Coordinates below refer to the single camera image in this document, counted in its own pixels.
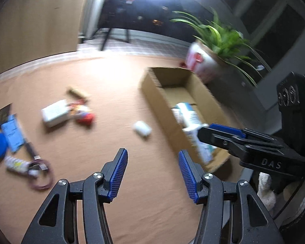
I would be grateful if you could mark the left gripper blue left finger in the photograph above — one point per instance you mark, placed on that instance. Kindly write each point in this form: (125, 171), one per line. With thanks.
(113, 172)

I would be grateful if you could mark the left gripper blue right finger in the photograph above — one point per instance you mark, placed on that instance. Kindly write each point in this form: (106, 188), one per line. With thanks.
(192, 176)

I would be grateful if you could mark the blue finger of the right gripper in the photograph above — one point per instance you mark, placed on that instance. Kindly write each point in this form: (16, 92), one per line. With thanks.
(227, 129)

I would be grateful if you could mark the white bottle blue cap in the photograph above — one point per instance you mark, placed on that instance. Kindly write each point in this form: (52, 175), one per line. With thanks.
(192, 125)

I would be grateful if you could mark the cartoon dragon keychain toy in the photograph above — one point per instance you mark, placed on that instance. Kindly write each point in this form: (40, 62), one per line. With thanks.
(81, 113)

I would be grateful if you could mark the patterned white lighter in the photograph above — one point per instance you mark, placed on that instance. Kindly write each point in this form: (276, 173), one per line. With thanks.
(19, 166)

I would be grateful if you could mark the blue plastic card holder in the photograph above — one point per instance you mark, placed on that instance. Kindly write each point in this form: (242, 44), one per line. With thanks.
(13, 134)

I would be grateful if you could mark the right white gloved hand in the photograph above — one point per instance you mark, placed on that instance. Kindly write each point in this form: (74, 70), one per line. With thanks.
(282, 211)

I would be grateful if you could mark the white red plant pot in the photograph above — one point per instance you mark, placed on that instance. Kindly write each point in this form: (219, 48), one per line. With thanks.
(204, 62)

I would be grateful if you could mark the cardboard box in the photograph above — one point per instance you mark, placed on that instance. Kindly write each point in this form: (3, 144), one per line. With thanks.
(165, 87)

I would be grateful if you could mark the green potted plant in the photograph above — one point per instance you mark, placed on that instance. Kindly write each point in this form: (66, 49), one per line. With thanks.
(224, 41)

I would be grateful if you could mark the wooden clothespin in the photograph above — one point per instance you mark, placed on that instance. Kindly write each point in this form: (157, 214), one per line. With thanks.
(78, 93)

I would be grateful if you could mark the black tripod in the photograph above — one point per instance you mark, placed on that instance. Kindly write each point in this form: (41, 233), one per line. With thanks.
(103, 16)

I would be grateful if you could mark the wooden headboard panel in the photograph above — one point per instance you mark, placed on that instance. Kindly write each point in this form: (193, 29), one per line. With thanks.
(33, 29)

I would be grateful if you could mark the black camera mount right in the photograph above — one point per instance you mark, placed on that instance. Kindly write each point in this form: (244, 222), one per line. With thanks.
(291, 101)

